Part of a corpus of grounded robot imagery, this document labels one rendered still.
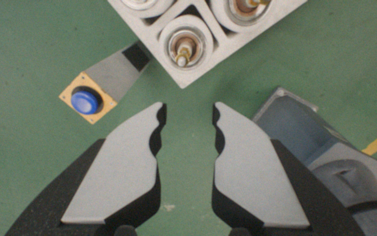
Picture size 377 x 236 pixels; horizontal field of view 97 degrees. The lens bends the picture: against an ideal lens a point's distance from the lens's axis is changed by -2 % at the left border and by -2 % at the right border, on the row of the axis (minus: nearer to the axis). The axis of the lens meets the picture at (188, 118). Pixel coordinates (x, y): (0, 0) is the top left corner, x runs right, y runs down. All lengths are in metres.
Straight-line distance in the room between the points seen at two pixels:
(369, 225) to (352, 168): 0.11
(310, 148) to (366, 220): 0.16
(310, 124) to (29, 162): 1.19
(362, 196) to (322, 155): 0.09
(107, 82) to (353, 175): 0.50
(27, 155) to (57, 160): 0.15
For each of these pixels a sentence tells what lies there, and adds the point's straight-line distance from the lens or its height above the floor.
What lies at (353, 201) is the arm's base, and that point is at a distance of 0.46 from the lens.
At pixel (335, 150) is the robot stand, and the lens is 0.47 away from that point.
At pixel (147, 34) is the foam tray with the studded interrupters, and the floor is 0.18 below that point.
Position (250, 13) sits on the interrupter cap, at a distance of 0.33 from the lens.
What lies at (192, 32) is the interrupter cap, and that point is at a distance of 0.31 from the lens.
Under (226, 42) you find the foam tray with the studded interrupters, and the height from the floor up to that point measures 0.18.
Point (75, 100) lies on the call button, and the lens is 0.32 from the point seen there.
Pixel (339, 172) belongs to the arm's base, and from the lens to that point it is 0.48.
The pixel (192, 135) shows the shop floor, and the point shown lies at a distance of 0.72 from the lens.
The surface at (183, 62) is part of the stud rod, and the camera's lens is 0.23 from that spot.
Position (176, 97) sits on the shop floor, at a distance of 0.63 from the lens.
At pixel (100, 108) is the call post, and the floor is 0.32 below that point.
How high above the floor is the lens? 0.57
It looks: 58 degrees down
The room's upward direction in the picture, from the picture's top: 177 degrees counter-clockwise
